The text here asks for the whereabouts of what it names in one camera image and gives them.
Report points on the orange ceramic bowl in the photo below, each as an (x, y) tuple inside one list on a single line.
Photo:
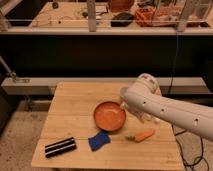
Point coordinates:
[(109, 116)]

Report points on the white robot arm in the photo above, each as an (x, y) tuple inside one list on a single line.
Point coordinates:
[(141, 96)]

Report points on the white tube bottle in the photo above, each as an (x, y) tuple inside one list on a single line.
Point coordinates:
[(147, 117)]

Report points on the blue sponge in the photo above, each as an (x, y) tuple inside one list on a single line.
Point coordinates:
[(97, 141)]

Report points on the orange toy carrot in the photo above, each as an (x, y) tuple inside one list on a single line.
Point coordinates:
[(141, 136)]

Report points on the black object on shelf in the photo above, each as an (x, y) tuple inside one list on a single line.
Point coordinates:
[(122, 19)]

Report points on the black white striped block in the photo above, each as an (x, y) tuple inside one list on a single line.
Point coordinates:
[(60, 147)]

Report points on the orange box on shelf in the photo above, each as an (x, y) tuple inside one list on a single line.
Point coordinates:
[(153, 18)]

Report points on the grey metal clamp rod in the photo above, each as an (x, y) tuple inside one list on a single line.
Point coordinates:
[(11, 73)]

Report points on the grey metal bench rail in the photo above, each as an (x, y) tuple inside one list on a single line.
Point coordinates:
[(47, 85)]

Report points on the white vertical post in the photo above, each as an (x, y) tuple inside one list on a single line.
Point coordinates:
[(91, 15)]

